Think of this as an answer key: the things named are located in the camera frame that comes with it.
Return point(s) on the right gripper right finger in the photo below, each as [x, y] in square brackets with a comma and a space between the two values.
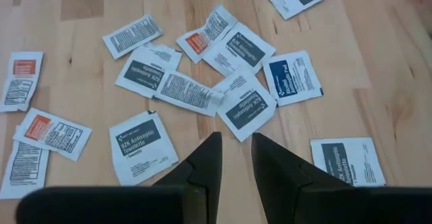
[276, 176]

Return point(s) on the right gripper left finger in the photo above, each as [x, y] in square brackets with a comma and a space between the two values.
[204, 176]

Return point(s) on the white alcohol pad packet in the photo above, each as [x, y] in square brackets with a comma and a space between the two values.
[292, 77]

